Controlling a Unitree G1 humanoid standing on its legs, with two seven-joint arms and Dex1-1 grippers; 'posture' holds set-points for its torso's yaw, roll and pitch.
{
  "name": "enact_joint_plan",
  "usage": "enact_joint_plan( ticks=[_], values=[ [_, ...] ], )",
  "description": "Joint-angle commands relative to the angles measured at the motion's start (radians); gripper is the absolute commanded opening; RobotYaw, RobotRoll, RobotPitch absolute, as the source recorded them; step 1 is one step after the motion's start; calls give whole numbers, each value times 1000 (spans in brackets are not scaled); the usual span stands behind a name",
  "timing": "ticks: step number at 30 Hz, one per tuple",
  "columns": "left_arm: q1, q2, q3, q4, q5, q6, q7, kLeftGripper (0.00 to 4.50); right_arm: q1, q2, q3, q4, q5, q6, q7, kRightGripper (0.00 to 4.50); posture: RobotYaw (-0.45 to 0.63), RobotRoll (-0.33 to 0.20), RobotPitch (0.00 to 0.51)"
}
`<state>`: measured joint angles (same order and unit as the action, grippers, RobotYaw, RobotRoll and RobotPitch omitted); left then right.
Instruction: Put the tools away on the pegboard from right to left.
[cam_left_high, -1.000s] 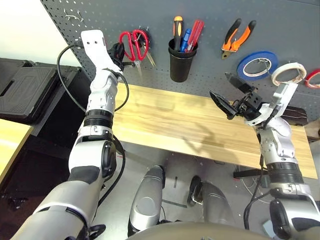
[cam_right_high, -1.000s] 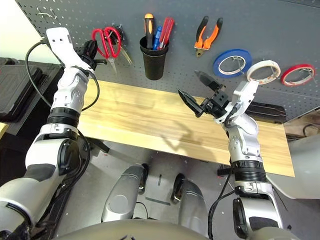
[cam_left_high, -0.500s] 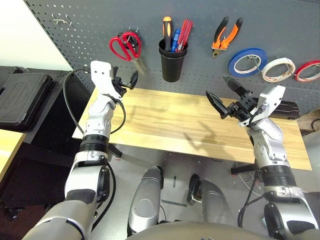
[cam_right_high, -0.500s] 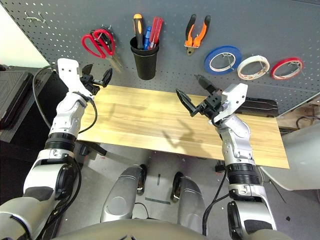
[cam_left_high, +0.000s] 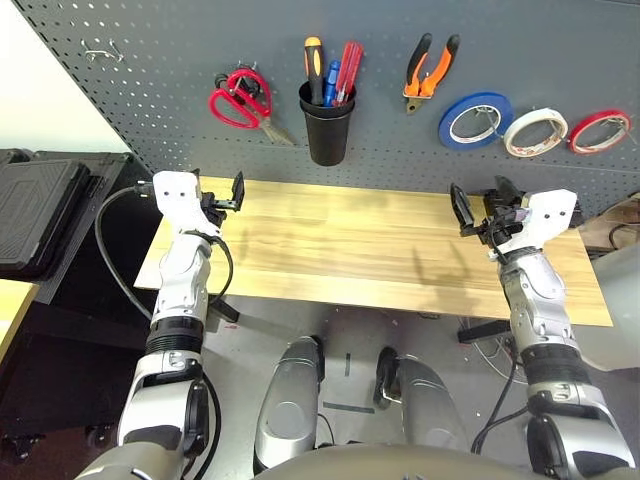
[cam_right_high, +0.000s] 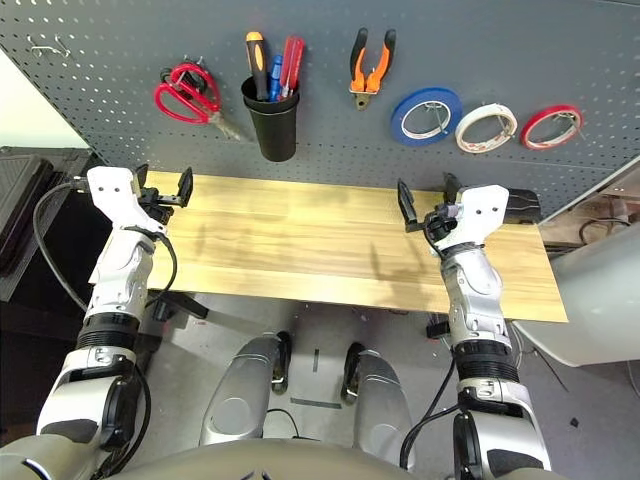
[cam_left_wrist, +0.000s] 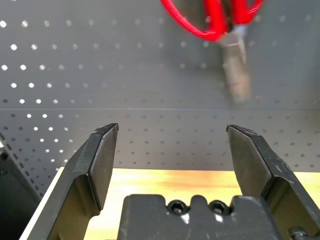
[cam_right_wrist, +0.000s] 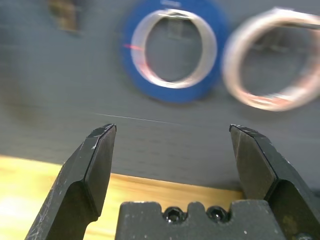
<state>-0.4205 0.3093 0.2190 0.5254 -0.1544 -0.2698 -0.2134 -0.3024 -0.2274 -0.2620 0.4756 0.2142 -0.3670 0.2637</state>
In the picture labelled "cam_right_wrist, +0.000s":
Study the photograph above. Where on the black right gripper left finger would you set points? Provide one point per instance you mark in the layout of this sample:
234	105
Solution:
75	200

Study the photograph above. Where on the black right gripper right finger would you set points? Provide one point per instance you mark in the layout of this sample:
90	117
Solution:
287	195

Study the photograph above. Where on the white tape roll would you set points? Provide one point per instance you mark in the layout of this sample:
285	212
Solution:
227	65

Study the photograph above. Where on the dark grey pegboard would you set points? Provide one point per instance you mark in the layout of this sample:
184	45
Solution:
50	87

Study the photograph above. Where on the blue tape roll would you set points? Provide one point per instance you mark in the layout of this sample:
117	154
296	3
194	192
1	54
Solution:
180	96

